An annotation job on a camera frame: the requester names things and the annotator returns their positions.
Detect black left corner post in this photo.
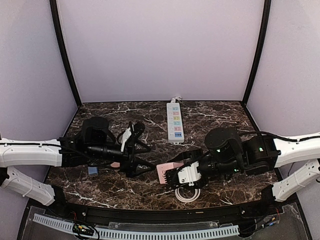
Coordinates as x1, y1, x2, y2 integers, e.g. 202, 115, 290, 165
49, 0, 82, 109

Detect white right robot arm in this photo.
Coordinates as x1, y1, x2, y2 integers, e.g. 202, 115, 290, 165
164, 127, 320, 204

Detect white slotted cable duct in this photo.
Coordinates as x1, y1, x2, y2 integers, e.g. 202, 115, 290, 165
32, 213, 240, 240

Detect pink cube socket adapter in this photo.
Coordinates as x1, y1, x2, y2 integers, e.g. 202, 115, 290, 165
156, 161, 185, 185

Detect black right corner post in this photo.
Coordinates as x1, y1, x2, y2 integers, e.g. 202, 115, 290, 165
241, 0, 272, 108

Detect pink small charger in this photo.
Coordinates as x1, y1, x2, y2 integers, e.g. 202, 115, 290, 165
110, 162, 120, 168

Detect black corner post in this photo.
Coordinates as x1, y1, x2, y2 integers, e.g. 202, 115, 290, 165
241, 0, 272, 108
49, 0, 82, 109

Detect black front table rail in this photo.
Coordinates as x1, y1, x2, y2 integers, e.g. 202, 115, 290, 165
17, 193, 313, 240

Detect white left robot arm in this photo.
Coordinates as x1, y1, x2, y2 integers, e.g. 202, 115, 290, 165
0, 116, 156, 209

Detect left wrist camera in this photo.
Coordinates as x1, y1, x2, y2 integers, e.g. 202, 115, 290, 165
116, 121, 145, 153

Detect blue small charger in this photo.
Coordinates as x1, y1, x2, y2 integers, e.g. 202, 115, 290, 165
87, 166, 99, 176

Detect white multicolour power strip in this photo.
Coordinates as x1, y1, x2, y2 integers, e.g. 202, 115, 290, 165
166, 101, 185, 145

